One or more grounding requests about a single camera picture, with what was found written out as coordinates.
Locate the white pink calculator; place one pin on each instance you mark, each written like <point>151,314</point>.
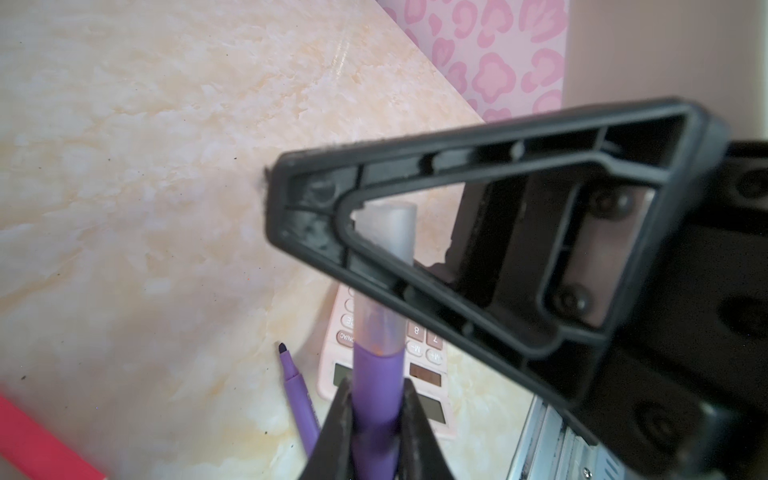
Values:
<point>423,361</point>

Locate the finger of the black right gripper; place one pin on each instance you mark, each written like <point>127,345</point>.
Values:
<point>561,220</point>

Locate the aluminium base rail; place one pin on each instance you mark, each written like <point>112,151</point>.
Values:
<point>549,448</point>

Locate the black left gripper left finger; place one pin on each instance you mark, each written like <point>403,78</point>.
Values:
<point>331,458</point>

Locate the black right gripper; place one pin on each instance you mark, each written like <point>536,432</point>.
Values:
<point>682,392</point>

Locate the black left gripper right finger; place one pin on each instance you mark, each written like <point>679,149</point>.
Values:
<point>420,456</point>

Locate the purple highlighter pen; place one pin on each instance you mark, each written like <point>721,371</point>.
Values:
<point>300,403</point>
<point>377,390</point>

